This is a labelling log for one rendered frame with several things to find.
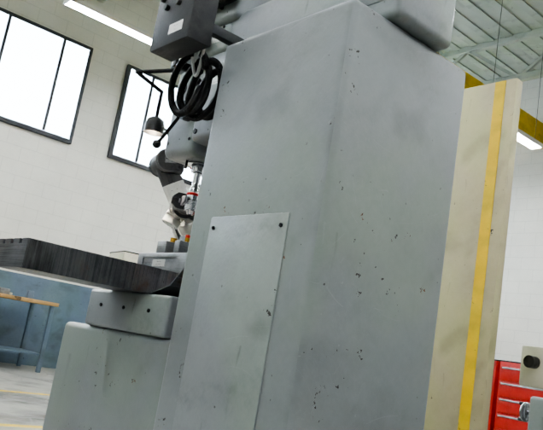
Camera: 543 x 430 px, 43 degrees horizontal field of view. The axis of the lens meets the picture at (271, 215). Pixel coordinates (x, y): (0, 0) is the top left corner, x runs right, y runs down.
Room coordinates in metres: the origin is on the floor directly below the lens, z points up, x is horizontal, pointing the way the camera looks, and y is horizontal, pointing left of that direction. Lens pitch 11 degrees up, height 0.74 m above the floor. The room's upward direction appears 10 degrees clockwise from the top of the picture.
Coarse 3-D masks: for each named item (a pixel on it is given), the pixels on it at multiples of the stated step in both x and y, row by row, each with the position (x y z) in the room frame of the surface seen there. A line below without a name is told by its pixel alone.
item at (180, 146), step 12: (204, 72) 2.13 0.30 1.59; (180, 120) 2.20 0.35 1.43; (180, 132) 2.19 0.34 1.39; (192, 132) 2.13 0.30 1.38; (168, 144) 2.23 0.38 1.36; (180, 144) 2.18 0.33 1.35; (192, 144) 2.13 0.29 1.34; (168, 156) 2.24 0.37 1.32; (180, 156) 2.20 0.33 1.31; (192, 156) 2.16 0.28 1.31; (204, 156) 2.16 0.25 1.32
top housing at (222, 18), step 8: (240, 0) 1.99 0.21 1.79; (248, 0) 2.00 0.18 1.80; (256, 0) 2.02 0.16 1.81; (264, 0) 2.04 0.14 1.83; (224, 8) 2.04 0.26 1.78; (232, 8) 2.00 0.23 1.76; (240, 8) 1.99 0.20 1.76; (248, 8) 2.01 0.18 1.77; (216, 16) 2.07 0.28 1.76; (224, 16) 2.04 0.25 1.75; (232, 16) 2.01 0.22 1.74; (240, 16) 2.00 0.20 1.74; (216, 24) 2.08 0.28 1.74; (224, 24) 2.06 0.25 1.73
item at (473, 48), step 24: (96, 0) 9.61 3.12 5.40; (456, 0) 9.29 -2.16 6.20; (480, 0) 9.18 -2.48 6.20; (504, 0) 9.07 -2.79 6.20; (528, 0) 8.96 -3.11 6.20; (456, 24) 9.98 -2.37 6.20; (480, 24) 9.85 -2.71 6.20; (504, 24) 9.73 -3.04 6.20; (528, 24) 9.61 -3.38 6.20; (456, 48) 10.73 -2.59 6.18; (480, 48) 10.44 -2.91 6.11; (504, 48) 10.45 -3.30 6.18; (528, 48) 10.31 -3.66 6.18; (480, 72) 11.51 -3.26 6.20; (504, 72) 10.10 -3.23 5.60; (528, 72) 9.74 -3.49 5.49
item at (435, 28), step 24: (288, 0) 1.82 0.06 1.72; (312, 0) 1.74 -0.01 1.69; (336, 0) 1.66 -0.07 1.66; (360, 0) 1.59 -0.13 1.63; (384, 0) 1.53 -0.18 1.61; (408, 0) 1.51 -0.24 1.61; (432, 0) 1.56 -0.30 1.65; (240, 24) 1.99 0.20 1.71; (264, 24) 1.90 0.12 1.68; (408, 24) 1.54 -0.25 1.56; (432, 24) 1.57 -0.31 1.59; (432, 48) 1.64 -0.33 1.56
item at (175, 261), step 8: (176, 248) 2.19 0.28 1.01; (184, 248) 2.19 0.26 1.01; (144, 256) 2.35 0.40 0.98; (152, 256) 2.31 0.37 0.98; (160, 256) 2.27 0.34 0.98; (168, 256) 2.22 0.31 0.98; (176, 256) 2.18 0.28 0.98; (184, 256) 2.14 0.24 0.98; (144, 264) 2.35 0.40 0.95; (152, 264) 2.31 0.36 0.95; (160, 264) 2.26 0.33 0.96; (168, 264) 2.22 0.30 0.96; (176, 264) 2.17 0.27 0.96; (184, 264) 2.13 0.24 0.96; (176, 272) 2.17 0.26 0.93
